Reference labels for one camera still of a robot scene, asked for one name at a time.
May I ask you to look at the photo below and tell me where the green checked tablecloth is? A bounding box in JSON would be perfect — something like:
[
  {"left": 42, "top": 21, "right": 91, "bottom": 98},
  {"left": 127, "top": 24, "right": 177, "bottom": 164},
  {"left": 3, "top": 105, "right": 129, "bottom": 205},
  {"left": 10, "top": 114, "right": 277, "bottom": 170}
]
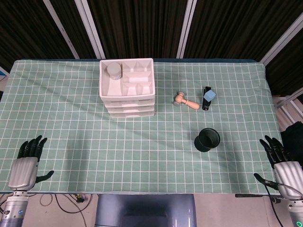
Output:
[{"left": 0, "top": 58, "right": 284, "bottom": 195}]

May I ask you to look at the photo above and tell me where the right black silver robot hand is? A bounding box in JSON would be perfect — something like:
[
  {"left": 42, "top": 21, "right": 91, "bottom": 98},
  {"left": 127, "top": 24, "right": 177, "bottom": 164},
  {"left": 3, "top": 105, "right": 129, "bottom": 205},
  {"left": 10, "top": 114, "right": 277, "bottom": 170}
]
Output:
[{"left": 253, "top": 135, "right": 303, "bottom": 200}]

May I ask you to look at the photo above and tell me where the white aluminium post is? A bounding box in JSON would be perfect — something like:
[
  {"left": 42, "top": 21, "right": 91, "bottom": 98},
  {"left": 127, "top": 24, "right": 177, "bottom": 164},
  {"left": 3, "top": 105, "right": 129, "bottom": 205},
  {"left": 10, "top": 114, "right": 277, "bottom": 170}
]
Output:
[
  {"left": 261, "top": 11, "right": 303, "bottom": 66},
  {"left": 176, "top": 0, "right": 197, "bottom": 59},
  {"left": 74, "top": 0, "right": 106, "bottom": 60},
  {"left": 43, "top": 0, "right": 80, "bottom": 60}
]

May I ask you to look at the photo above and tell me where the floor cable bundle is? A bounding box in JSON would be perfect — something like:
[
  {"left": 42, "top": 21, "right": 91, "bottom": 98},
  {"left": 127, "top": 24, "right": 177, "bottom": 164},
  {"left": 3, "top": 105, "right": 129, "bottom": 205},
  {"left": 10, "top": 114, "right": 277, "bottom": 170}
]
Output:
[{"left": 39, "top": 193, "right": 96, "bottom": 227}]

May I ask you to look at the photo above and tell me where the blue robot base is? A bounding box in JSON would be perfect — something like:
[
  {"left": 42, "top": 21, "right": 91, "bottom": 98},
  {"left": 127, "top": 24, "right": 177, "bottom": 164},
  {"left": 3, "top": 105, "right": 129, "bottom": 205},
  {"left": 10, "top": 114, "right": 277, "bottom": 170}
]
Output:
[{"left": 94, "top": 194, "right": 197, "bottom": 227}]

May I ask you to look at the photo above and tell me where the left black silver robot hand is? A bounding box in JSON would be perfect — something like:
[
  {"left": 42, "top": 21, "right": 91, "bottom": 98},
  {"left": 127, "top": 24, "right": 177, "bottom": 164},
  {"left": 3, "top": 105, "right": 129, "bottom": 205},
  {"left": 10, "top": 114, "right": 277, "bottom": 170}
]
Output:
[{"left": 8, "top": 135, "right": 54, "bottom": 191}]

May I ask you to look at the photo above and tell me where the white cup on drawer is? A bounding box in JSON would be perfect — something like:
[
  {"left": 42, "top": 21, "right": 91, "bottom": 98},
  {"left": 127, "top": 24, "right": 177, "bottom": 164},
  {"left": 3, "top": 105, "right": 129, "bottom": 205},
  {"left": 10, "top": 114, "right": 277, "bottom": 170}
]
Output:
[{"left": 107, "top": 63, "right": 123, "bottom": 80}]

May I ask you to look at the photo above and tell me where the black mesh pen cup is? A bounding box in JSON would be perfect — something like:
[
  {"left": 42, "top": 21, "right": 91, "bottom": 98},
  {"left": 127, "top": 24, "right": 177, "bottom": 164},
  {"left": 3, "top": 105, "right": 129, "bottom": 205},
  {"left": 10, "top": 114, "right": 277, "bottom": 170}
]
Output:
[{"left": 194, "top": 127, "right": 221, "bottom": 153}]

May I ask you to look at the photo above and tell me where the aluminium frame rail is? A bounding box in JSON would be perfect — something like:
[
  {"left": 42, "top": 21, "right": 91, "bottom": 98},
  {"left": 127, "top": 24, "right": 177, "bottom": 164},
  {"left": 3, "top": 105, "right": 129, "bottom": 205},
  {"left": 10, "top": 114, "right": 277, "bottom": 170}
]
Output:
[{"left": 275, "top": 87, "right": 303, "bottom": 124}]

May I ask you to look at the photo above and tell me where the black right hand cable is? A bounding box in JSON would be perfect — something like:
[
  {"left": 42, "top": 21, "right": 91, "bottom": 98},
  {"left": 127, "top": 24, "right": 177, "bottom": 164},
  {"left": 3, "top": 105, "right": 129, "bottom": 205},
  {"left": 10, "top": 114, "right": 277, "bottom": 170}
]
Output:
[{"left": 265, "top": 180, "right": 303, "bottom": 227}]

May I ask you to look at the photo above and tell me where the black bag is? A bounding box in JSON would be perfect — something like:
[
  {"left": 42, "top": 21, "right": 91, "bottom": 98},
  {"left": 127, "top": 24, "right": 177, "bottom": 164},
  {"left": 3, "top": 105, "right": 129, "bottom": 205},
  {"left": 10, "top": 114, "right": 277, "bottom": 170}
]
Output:
[{"left": 280, "top": 121, "right": 303, "bottom": 164}]

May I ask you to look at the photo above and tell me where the black stapler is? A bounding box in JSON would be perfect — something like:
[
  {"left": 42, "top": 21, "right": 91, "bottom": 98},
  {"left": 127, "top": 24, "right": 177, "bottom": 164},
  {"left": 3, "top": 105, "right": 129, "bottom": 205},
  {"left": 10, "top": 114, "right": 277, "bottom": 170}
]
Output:
[{"left": 202, "top": 86, "right": 213, "bottom": 112}]

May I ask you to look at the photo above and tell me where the white drawer cabinet frame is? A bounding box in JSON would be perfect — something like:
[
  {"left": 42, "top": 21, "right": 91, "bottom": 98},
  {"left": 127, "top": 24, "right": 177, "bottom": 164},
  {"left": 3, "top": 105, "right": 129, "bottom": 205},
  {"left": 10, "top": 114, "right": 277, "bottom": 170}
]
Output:
[{"left": 99, "top": 58, "right": 156, "bottom": 119}]

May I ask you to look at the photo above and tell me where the blue foam cube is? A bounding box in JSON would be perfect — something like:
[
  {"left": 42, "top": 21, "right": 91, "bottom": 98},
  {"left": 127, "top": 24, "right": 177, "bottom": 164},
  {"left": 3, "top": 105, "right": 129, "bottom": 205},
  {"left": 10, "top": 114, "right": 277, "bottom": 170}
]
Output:
[{"left": 204, "top": 89, "right": 217, "bottom": 103}]

